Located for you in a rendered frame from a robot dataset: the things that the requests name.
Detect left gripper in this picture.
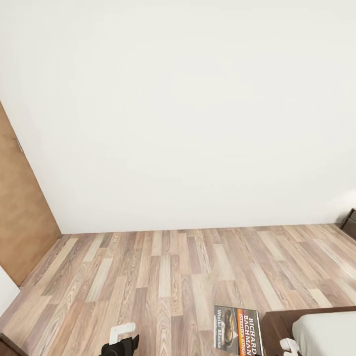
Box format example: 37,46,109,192
102,335,139,356

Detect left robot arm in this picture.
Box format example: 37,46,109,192
98,322,139,356

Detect hardback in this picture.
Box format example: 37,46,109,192
214,305,266,356

